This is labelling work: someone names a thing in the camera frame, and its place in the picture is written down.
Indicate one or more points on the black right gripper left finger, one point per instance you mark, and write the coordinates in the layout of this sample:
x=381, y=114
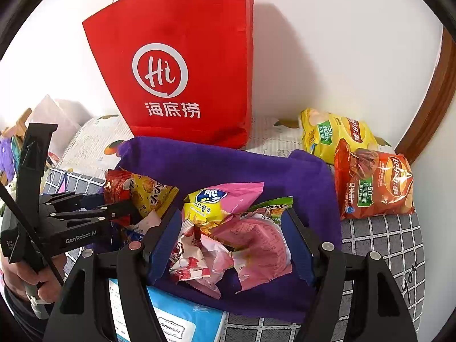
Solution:
x=83, y=311

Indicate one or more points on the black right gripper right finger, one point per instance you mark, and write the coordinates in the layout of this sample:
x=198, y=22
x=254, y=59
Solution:
x=323, y=267

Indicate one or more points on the red gold snack packet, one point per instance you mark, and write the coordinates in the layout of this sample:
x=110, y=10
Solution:
x=117, y=188

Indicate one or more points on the red white snack packet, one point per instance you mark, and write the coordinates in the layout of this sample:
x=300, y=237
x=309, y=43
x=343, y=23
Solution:
x=137, y=231

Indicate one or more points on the pink peach snack packet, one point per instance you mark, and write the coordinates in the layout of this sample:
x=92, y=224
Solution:
x=199, y=260

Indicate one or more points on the pink panda snack packet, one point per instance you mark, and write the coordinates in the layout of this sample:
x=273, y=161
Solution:
x=260, y=252

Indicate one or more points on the green snack packet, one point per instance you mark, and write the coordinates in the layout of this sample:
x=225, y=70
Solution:
x=272, y=209

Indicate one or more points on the pink yellow snack packet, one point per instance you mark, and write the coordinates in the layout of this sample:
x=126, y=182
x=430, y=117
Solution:
x=209, y=207

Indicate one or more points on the left hand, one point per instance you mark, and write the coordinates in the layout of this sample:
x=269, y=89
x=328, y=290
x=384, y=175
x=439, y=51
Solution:
x=18, y=274

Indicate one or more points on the grey checked mat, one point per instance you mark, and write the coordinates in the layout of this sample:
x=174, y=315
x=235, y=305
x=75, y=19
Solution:
x=386, y=271

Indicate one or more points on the blue tissue pack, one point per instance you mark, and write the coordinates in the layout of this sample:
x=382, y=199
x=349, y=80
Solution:
x=180, y=320

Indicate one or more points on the white paper bag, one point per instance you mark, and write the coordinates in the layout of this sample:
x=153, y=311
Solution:
x=69, y=116

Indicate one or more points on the purple towel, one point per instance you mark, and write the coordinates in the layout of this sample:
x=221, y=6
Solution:
x=304, y=177

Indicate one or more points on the red potato chips bag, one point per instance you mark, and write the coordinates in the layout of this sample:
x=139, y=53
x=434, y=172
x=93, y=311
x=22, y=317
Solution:
x=371, y=182

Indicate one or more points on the yellow potato chips bag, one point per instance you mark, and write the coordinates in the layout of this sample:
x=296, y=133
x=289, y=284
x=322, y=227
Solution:
x=322, y=132

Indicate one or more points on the red paper shopping bag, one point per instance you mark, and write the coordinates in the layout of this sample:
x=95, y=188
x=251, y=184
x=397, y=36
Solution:
x=178, y=69

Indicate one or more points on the brown wooden door frame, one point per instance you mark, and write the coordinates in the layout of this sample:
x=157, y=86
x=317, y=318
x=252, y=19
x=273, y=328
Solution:
x=435, y=104

